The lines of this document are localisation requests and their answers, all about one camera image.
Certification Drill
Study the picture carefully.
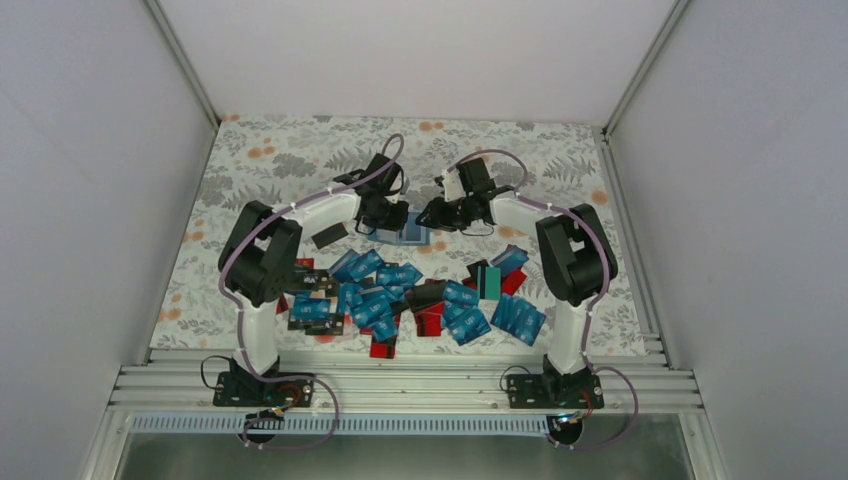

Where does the blue leather card holder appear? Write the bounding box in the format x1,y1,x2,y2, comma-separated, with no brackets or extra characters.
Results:
368,211,430,247

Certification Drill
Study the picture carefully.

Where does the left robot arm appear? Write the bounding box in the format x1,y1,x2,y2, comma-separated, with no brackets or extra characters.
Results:
218,154,399,405

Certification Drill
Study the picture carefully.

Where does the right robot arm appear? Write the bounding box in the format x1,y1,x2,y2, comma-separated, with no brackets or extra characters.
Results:
416,158,618,407

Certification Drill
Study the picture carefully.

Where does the teal black stripe card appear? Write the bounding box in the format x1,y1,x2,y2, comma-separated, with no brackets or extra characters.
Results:
475,266,502,301

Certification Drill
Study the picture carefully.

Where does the red card right side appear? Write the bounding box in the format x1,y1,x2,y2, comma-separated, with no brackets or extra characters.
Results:
501,268,527,296

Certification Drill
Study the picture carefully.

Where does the red card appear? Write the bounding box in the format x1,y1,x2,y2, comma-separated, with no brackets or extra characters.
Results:
369,336,397,359
501,268,527,296

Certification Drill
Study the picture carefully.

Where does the black visa card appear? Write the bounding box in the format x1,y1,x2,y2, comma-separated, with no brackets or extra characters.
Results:
285,268,339,297

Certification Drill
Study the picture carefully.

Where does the blue cards right stack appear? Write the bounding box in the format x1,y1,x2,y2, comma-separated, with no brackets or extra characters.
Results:
490,294,547,347

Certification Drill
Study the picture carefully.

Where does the red card front centre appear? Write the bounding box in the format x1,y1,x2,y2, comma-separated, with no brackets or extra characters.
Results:
369,336,397,359

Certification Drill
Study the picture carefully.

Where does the floral patterned table mat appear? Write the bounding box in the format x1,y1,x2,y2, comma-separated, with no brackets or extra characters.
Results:
150,115,648,361

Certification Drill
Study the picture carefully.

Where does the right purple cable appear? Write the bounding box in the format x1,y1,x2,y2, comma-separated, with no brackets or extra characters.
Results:
450,149,641,399

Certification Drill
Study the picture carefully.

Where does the purple cable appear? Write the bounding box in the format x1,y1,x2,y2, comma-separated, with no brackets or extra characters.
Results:
450,149,641,399
217,133,405,386

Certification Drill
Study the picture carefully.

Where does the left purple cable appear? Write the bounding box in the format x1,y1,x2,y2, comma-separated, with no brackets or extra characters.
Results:
217,133,405,386

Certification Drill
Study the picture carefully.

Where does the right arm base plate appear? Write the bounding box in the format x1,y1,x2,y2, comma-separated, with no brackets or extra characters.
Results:
505,370,605,410

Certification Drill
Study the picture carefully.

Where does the grey perforated cable duct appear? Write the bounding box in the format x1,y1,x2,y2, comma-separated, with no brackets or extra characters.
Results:
128,412,548,437

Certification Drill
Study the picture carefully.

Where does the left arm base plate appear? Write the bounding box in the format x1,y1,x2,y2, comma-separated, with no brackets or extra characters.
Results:
212,372,315,408

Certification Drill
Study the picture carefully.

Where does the aluminium rail frame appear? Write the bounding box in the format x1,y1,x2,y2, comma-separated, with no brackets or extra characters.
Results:
108,350,704,414

